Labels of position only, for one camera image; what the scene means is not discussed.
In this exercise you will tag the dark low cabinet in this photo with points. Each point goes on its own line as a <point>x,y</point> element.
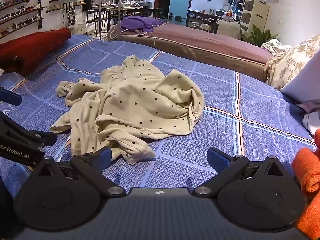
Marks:
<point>200,20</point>

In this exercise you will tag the mauve covered bed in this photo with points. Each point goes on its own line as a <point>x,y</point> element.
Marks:
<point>200,42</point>

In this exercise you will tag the dining table with lace cloth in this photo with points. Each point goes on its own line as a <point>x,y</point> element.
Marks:
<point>125,8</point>

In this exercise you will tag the grey metal pole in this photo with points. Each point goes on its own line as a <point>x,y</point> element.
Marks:
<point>120,10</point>

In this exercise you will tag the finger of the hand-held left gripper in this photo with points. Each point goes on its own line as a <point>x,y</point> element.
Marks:
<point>10,97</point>
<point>27,136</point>

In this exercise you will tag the cream drawer cabinet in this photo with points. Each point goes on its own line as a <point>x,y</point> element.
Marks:
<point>255,15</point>

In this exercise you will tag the black chair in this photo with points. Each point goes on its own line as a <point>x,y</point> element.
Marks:
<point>95,17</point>

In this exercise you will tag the orange cloth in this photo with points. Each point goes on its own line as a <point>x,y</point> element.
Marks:
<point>310,175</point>

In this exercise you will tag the white microwave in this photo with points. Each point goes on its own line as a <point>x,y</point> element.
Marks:
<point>220,13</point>

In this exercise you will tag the white crumpled cloth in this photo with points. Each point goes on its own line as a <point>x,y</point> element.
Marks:
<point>275,46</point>

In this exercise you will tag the green potted plant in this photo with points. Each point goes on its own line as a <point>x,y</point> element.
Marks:
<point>260,36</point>

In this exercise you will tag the cream polka dot garment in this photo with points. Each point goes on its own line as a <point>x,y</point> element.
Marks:
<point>130,100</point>

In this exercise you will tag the blue plaid bed sheet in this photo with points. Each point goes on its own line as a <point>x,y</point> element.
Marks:
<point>250,105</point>

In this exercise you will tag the cream covered chair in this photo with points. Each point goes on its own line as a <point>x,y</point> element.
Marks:
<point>228,30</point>

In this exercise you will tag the white pillow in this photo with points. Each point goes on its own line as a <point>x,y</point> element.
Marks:
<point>312,123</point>

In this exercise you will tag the beige floral quilt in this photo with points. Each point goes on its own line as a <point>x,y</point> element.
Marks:
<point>290,65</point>

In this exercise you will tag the red knitted sweater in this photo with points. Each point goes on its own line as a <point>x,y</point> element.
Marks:
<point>32,47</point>

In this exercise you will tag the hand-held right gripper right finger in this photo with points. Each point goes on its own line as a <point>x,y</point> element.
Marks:
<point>217,157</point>

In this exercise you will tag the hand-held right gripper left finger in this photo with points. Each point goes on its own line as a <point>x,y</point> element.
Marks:
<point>105,156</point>

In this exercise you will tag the purple blanket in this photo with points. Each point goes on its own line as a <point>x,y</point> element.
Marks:
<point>135,23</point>

